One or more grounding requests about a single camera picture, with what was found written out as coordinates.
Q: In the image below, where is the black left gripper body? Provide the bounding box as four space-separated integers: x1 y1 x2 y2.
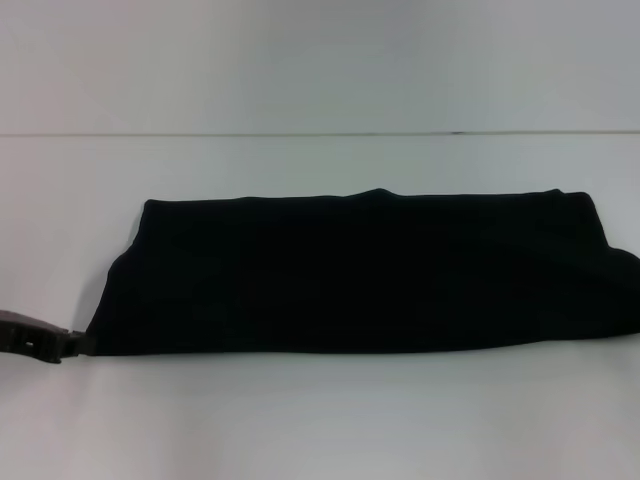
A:
0 308 70 366

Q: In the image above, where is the black shirt with FREE print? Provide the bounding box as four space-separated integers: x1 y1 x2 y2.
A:
86 187 640 358

